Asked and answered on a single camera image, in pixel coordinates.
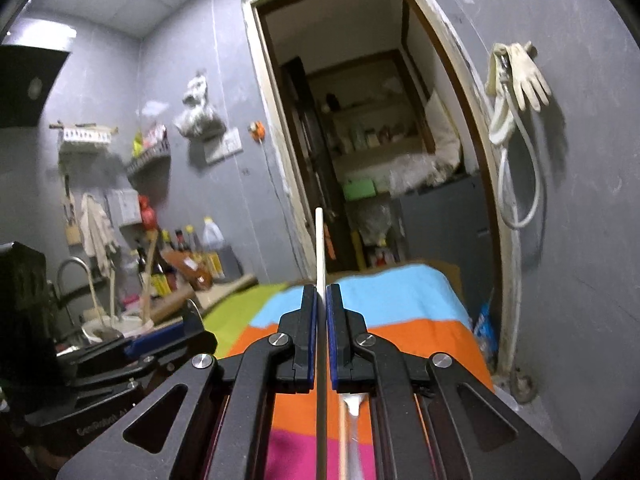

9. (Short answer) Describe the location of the wooden chopstick far right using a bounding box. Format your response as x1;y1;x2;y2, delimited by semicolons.
314;207;328;480

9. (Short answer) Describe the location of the multicolour striped tablecloth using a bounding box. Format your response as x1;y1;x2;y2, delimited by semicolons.
204;260;491;479

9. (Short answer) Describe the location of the chrome faucet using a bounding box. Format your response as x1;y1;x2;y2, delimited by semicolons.
54;257;106;328

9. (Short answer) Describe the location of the hanging white cloth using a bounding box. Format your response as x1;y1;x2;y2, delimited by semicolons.
80;193;119;278

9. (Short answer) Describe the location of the brown packaged box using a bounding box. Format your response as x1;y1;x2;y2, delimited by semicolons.
160;249;213;290

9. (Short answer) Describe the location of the white plastic jug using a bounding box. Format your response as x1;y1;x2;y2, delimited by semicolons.
202;217;226;252

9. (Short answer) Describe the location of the dark soy sauce bottle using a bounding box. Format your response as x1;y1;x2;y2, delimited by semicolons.
148;248;172;299

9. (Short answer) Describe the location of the dark grey cabinet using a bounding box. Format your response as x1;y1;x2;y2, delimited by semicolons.
395;174;494;315

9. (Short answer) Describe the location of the green box on shelf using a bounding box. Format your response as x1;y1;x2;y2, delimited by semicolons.
342;178;376;202

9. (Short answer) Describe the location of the red plastic bag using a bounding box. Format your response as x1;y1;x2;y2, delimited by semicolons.
138;195;157;231

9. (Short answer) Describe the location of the black range hood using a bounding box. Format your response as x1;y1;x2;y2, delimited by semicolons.
0;44;70;128

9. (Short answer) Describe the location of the white rubber glove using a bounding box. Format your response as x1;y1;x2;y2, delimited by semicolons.
485;41;552;112

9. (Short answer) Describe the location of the wall power socket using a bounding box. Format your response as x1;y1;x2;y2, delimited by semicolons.
203;128;243;165

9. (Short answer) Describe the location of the orange wall hook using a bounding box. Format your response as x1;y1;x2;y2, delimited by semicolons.
248;122;266;143

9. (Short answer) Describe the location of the grey wall shelf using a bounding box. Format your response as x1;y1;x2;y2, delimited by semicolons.
126;139;170;178

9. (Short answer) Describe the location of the white wall rack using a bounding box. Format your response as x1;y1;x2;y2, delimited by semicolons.
49;122;119;153

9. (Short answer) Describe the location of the white plastic bag on wall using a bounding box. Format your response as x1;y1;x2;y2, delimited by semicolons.
174;72;227;141

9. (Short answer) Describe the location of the white hose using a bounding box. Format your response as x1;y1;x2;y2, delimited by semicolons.
487;54;544;231

